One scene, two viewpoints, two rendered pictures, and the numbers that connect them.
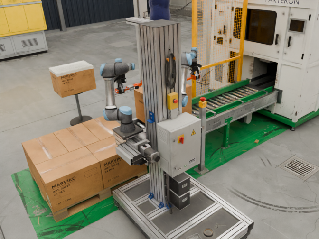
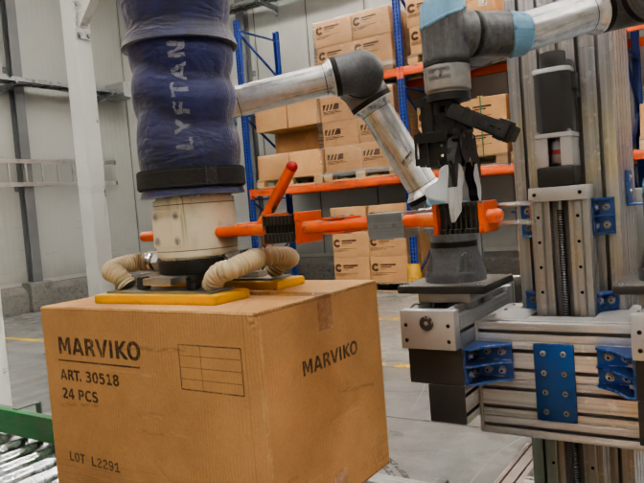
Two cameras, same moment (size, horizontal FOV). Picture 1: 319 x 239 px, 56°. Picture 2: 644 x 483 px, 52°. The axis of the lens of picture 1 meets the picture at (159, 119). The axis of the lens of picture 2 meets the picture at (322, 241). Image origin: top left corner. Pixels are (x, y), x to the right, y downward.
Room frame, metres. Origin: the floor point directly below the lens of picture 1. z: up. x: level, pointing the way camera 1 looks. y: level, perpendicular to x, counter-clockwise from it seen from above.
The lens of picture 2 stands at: (3.72, 1.34, 1.25)
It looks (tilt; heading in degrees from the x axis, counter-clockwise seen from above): 3 degrees down; 249
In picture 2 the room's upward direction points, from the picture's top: 5 degrees counter-clockwise
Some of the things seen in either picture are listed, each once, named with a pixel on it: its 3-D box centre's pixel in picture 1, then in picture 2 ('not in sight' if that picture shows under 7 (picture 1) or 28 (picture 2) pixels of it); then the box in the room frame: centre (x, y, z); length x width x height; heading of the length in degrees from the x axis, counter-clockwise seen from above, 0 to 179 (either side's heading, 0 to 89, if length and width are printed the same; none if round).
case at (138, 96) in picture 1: (163, 102); (216, 385); (3.44, -0.06, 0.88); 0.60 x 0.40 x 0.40; 125
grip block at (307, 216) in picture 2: not in sight; (292, 227); (3.31, 0.14, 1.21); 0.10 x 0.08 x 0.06; 36
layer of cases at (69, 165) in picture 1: (84, 156); not in sight; (3.12, 0.96, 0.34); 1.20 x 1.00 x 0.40; 124
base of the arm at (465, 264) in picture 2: not in sight; (454, 260); (2.81, -0.09, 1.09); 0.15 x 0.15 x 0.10
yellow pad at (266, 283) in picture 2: not in sight; (230, 276); (3.38, -0.12, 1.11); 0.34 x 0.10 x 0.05; 126
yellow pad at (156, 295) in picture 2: not in sight; (168, 288); (3.53, -0.01, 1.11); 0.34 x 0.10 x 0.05; 126
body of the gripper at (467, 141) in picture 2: (120, 78); (446, 131); (3.12, 0.40, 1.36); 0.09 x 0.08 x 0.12; 126
